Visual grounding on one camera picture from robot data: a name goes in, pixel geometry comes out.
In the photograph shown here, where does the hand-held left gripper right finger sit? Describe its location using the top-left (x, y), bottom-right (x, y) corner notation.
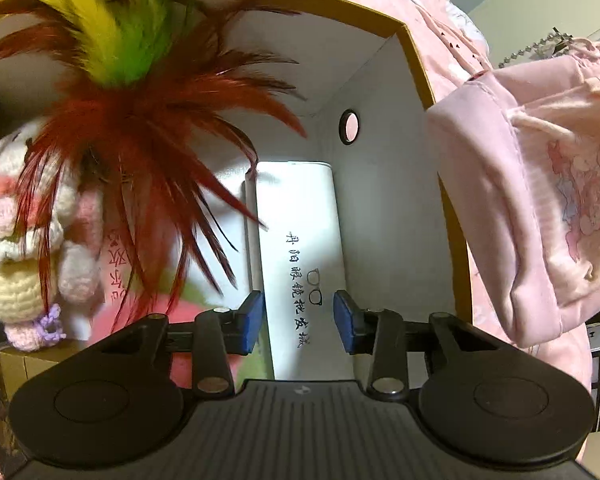
top-left (332, 290), bottom-right (513, 396)

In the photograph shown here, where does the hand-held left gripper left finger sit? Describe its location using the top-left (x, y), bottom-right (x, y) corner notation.
top-left (87, 290), bottom-right (266, 395)

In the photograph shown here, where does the white glasses case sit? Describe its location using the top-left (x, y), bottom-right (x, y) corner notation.
top-left (243, 160), bottom-right (356, 381)

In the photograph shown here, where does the yellow cardboard box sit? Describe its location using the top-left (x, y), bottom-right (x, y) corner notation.
top-left (0, 0), bottom-right (476, 391)

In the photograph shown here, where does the red and green feather toy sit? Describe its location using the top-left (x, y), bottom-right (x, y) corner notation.
top-left (0, 0), bottom-right (308, 331)

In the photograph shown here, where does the white crochet bunny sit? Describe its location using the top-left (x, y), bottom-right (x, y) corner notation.
top-left (0, 115), bottom-right (106, 351)

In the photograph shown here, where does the pink printed booklet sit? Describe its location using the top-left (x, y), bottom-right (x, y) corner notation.
top-left (97, 200), bottom-right (136, 306)

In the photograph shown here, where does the person's pink hoodie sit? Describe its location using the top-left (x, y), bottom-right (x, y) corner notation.
top-left (425, 40), bottom-right (600, 466)

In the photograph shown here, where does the small yellow box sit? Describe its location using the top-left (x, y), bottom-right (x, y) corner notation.
top-left (0, 347), bottom-right (93, 411)

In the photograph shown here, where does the pink printed duvet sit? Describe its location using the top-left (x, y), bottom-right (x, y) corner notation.
top-left (0, 0), bottom-right (496, 86)

